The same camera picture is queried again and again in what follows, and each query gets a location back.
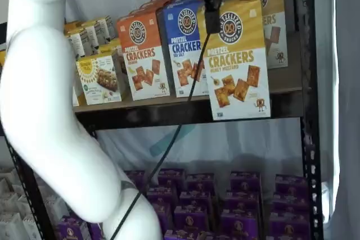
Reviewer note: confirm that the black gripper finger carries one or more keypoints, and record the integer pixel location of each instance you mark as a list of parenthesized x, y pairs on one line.
[(212, 22)]

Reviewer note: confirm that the yellow honey mustard crackers box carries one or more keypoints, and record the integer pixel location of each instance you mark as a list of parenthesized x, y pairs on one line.
[(277, 40), (239, 82)]

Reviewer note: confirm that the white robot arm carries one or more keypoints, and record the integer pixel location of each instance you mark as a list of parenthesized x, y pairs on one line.
[(42, 82)]

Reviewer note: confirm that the Simple Mills almond bars box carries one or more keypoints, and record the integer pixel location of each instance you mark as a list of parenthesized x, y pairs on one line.
[(114, 41), (109, 49), (98, 82)]

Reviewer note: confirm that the Simple Mills sweet thins box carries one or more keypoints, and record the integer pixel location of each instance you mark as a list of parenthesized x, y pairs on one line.
[(75, 44), (89, 39), (105, 30)]

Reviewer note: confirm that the purple Annie's box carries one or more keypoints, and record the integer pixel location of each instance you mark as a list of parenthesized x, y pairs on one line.
[(245, 182), (289, 226), (240, 203), (289, 203), (191, 219), (73, 228), (291, 185), (181, 235), (163, 216), (135, 181), (159, 195), (195, 200), (239, 223), (171, 176), (96, 233), (200, 183)]

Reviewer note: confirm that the grey curtain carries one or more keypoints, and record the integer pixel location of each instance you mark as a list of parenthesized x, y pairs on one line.
[(346, 110)]

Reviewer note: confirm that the white paper bag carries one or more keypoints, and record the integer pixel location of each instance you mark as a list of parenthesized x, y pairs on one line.
[(32, 228), (12, 227), (54, 206), (26, 204)]

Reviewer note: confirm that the black metal shelf frame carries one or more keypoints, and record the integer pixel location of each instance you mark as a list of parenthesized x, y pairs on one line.
[(309, 110)]

